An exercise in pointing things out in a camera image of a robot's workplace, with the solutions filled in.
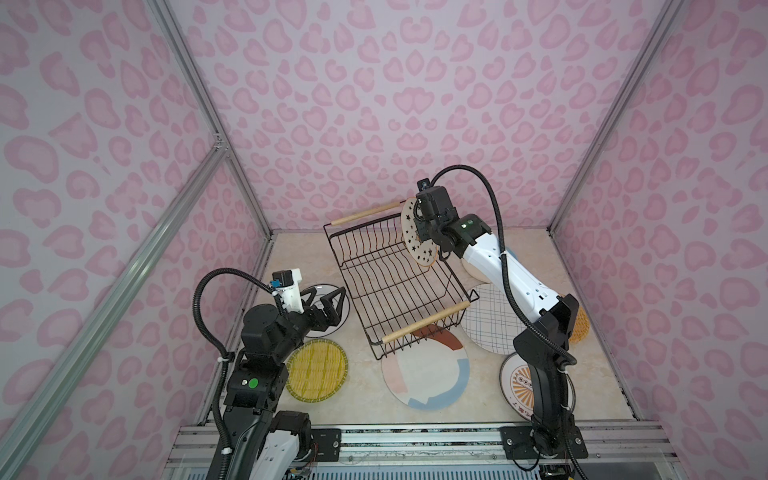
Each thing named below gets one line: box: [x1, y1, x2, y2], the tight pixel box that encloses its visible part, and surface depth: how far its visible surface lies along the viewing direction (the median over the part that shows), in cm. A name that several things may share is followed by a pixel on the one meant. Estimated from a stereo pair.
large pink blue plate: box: [382, 326, 471, 412], surface depth 87 cm
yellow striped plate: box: [285, 339, 349, 403], surface depth 86 cm
